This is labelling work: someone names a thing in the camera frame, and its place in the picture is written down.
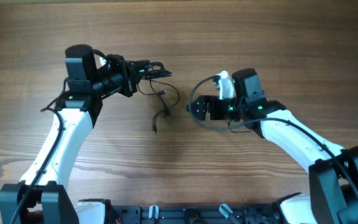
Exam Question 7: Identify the black thin usb cable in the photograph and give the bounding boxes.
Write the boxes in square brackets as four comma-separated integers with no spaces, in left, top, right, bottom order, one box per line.
[136,76,181,134]

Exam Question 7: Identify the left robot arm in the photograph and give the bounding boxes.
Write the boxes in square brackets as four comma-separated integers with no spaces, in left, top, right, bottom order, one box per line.
[0,44,154,223]

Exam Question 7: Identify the right camera cable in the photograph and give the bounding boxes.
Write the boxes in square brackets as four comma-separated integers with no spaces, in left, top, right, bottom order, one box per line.
[188,75,358,224]

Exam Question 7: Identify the camera cable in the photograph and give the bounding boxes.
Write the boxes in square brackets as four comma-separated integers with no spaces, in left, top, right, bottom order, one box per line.
[188,75,358,224]
[9,77,70,224]

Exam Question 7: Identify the left camera cable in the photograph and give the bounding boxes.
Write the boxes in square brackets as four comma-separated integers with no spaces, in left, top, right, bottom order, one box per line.
[9,77,70,224]

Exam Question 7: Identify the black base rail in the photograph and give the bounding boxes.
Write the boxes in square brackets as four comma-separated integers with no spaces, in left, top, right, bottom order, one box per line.
[108,204,283,224]

